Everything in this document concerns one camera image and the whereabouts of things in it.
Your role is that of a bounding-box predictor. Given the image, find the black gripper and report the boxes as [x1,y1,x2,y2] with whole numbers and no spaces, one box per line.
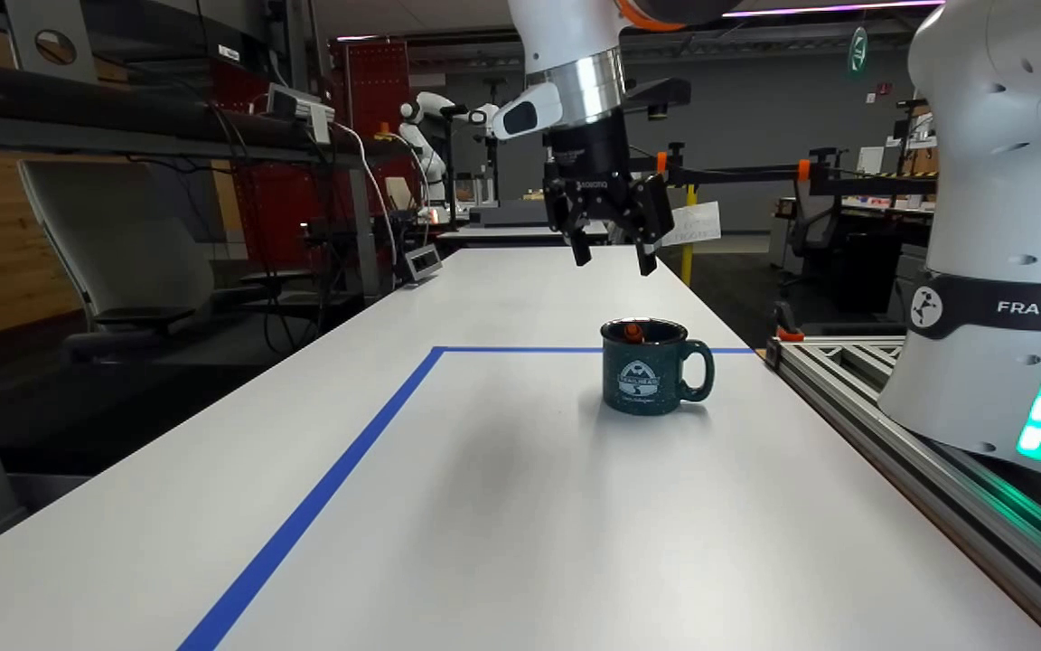
[540,115,678,278]

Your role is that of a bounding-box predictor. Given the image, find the dark green mug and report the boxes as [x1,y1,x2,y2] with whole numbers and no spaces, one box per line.
[598,314,719,418]

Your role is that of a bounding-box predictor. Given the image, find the white paper sheet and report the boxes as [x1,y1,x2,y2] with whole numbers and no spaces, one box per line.
[658,195,728,252]

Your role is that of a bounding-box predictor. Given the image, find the grey background table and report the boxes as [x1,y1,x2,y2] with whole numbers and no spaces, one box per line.
[435,217,587,252]

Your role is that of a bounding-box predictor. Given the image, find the black bar with orange joints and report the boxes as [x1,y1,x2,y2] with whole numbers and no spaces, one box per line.
[652,144,948,198]

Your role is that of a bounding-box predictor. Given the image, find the small grey display device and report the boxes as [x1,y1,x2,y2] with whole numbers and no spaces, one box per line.
[402,241,448,284]

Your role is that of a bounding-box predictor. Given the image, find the red cabinet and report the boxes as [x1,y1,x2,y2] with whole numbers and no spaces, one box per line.
[334,33,417,151]

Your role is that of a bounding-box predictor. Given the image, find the white power box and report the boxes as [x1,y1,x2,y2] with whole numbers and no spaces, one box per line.
[265,83,339,147]

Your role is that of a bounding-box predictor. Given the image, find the blue tape line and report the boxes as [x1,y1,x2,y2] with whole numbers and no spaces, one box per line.
[175,344,754,651]

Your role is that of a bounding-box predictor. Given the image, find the dark metal shelf beam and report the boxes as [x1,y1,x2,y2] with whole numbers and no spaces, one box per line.
[0,54,345,168]

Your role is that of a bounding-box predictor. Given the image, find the yellow post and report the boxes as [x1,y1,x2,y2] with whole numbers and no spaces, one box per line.
[676,176,703,290]

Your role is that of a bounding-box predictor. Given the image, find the orange cable strap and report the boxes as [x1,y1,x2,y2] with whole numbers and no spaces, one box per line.
[616,0,698,35]

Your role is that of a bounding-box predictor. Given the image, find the white hanging cable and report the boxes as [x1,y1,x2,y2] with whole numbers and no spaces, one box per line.
[334,118,411,283]

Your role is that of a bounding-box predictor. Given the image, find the aluminium rail frame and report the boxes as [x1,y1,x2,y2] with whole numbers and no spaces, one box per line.
[762,333,1041,651]

